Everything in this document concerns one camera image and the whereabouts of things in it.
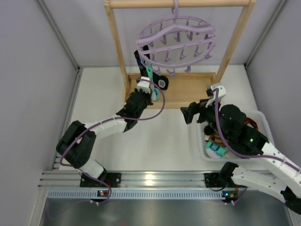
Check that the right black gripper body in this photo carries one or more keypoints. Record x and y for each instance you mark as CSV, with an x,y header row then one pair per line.
x,y
197,111

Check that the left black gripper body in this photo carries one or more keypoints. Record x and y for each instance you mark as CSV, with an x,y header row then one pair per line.
x,y
146,94

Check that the red yellow argyle sock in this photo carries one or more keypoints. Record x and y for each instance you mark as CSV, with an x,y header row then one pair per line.
x,y
251,122

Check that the mint green white sock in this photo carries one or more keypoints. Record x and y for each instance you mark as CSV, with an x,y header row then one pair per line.
x,y
155,92

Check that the black sock grey patch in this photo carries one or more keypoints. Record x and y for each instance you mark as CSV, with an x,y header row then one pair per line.
x,y
160,80

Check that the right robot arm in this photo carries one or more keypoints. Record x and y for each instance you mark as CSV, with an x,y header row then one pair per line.
x,y
249,143

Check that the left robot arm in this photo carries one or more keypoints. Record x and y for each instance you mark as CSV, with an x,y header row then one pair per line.
x,y
79,156

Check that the wooden hanger rack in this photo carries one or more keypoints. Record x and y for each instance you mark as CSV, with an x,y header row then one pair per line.
x,y
184,87

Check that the purple round clip hanger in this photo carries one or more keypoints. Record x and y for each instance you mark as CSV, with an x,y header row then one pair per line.
x,y
175,42

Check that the brown striped sock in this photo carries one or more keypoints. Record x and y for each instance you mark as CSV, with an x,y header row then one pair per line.
x,y
215,138

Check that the white plastic basket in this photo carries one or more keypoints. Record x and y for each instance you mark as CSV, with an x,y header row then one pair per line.
x,y
263,127

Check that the mint white sock in basket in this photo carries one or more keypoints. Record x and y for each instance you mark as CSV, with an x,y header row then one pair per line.
x,y
215,151

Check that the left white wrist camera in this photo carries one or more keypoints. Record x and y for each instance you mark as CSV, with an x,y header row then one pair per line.
x,y
144,85

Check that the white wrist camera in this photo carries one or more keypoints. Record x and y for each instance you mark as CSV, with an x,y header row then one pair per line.
x,y
144,85
215,92

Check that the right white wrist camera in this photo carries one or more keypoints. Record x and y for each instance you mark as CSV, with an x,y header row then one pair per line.
x,y
215,92

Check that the aluminium mounting rail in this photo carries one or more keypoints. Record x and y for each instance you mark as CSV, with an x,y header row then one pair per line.
x,y
155,185

